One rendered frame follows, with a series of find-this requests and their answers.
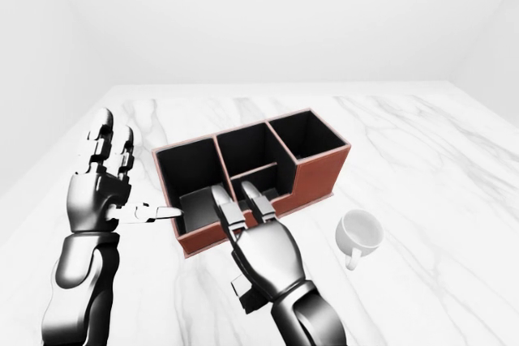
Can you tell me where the red-brown desk caddy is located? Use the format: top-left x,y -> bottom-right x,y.
151,107 -> 351,260

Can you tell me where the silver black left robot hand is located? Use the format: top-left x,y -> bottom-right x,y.
66,108 -> 183,235

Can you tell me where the white mug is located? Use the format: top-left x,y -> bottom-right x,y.
335,208 -> 384,271

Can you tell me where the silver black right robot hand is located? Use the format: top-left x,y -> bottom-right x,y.
210,181 -> 307,315

